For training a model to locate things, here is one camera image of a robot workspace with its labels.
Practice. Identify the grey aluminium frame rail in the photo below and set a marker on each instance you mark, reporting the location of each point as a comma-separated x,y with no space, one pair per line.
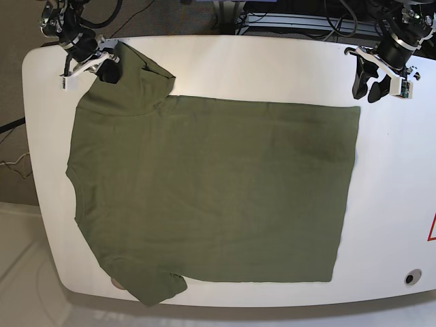
293,21

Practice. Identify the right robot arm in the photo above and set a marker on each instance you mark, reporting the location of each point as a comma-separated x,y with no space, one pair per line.
60,17

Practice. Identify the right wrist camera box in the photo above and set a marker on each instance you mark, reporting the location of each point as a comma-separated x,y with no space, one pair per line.
69,83

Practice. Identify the olive green T-shirt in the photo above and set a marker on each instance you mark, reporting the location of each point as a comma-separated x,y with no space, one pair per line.
174,187

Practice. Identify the left table cable grommet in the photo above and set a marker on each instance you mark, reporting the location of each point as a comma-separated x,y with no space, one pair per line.
117,284

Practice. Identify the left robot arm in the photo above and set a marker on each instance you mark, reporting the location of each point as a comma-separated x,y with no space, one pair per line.
383,70

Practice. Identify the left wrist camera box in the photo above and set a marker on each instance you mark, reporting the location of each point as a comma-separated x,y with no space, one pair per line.
401,88

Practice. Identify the table cable grommet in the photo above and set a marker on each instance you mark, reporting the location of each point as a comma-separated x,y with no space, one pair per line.
413,277
117,284

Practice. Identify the black bar under table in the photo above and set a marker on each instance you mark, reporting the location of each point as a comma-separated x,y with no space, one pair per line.
12,125

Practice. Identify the right table cable grommet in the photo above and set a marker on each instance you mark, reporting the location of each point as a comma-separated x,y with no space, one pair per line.
413,277

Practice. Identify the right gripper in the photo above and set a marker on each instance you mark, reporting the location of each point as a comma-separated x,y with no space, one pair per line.
87,54

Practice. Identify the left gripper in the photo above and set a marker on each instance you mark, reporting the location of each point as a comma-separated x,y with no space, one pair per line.
394,56

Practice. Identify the red triangle warning sticker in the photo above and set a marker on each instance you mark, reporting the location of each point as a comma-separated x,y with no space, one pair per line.
432,234

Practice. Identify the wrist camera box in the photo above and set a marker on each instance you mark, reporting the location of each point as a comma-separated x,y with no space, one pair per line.
69,83
401,88

